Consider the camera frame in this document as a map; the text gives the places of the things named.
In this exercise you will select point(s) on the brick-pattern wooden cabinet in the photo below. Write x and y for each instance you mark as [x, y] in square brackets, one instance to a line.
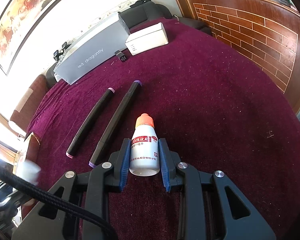
[264, 31]

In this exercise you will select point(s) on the small white cardboard box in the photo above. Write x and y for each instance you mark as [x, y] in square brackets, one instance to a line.
[146, 39]

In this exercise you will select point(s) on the white bottle orange cap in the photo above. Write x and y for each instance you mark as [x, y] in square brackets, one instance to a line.
[144, 152]

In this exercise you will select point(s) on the small white square box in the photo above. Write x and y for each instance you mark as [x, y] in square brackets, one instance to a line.
[28, 171]

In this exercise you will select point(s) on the maroon velvet bed cover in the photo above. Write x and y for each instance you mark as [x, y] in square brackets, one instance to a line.
[215, 108]

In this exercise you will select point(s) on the white gold-rimmed cardboard tray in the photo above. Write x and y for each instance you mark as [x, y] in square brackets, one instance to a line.
[29, 150]

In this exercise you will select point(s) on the framed wall painting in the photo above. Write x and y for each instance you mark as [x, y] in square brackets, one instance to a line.
[18, 19]

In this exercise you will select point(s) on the long silver cardboard box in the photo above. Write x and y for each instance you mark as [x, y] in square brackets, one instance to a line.
[97, 45]

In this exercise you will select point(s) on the black marker purple cap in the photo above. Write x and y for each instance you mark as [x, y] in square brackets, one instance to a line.
[114, 121]

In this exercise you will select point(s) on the grey black clamp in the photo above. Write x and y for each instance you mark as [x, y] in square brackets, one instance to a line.
[65, 46]

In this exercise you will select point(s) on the small black device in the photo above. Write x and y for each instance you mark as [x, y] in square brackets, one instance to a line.
[121, 56]

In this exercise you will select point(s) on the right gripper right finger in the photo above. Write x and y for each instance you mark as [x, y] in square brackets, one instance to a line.
[184, 178]

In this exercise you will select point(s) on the black leather sofa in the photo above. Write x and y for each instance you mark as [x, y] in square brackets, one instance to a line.
[144, 11]

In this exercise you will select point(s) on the red-brown armchair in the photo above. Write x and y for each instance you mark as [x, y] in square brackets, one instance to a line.
[27, 106]

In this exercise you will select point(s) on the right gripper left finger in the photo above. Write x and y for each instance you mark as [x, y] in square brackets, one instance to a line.
[108, 177]

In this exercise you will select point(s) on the black marker pink cap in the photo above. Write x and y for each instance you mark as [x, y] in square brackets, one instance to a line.
[87, 123]

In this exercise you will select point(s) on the blue black clamp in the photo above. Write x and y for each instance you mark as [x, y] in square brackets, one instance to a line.
[56, 55]

